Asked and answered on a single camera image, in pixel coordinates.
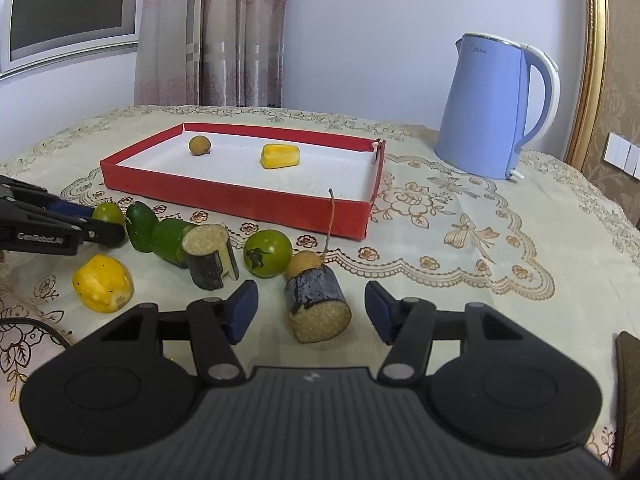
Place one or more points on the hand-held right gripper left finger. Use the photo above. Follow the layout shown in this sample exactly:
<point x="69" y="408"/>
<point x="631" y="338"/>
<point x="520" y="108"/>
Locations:
<point x="242" y="310"/>

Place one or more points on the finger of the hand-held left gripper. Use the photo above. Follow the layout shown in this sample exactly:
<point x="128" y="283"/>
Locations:
<point x="102" y="234"/>
<point x="72" y="208"/>

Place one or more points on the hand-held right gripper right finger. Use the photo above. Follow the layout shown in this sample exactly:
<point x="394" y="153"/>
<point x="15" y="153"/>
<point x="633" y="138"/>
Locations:
<point x="381" y="310"/>

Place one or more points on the green tomato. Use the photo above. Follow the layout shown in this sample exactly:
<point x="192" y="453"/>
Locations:
<point x="267" y="252"/>
<point x="107" y="211"/>

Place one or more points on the cucumber end piece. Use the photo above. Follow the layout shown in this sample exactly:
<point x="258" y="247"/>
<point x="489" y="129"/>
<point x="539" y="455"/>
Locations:
<point x="139" y="227"/>

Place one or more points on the yellow fruit chunk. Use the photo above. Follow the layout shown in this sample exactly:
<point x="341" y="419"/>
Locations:
<point x="280" y="156"/>
<point x="102" y="284"/>

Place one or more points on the eggplant chunk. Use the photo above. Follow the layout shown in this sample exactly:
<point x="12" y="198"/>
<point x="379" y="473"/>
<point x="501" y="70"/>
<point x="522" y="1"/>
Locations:
<point x="315" y="305"/>

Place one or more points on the brown longan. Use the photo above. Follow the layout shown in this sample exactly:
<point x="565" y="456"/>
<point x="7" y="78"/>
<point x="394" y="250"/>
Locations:
<point x="302" y="262"/>
<point x="200" y="145"/>

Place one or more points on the red cardboard box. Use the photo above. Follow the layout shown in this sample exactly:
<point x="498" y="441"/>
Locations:
<point x="280" y="187"/>

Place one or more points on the cut cucumber piece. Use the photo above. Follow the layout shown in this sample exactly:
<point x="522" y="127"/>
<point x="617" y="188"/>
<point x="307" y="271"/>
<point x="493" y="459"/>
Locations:
<point x="169" y="240"/>

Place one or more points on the window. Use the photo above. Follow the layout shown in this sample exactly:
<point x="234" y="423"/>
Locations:
<point x="70" y="0"/>

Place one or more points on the blue electric kettle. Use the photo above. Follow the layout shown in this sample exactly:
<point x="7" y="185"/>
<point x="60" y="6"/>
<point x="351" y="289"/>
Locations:
<point x="482" y="110"/>

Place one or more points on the patterned pink curtain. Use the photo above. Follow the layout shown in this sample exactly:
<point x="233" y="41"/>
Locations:
<point x="215" y="35"/>

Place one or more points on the brown flat object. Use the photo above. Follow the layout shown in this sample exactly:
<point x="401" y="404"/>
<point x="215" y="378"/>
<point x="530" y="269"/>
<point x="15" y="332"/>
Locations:
<point x="629" y="390"/>

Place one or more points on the white wall switch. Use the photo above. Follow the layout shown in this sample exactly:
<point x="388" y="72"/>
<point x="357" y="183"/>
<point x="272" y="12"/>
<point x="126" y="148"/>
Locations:
<point x="622" y="152"/>

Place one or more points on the gold ornate frame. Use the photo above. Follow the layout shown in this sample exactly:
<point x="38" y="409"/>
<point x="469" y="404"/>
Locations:
<point x="590" y="60"/>

